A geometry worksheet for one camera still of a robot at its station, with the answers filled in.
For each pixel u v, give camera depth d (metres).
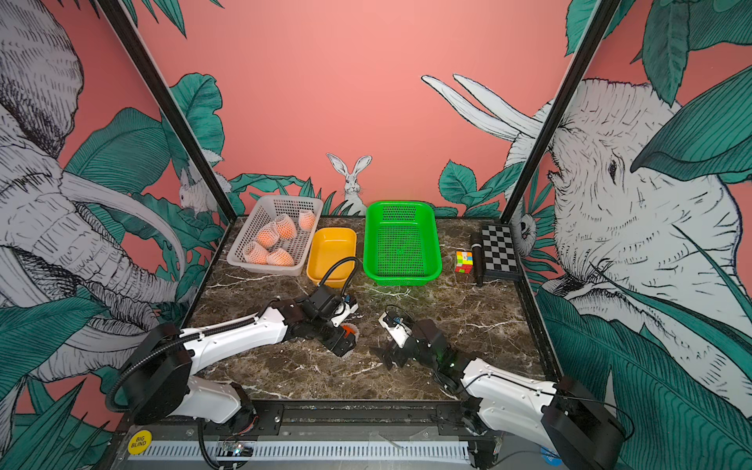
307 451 0.70
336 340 0.73
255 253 0.98
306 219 1.10
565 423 0.42
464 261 1.01
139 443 0.70
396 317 0.69
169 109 0.86
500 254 1.07
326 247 1.09
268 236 1.04
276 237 1.06
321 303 0.66
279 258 0.98
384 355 0.70
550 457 0.69
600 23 0.71
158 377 0.42
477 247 1.07
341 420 0.75
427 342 0.61
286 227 1.07
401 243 1.11
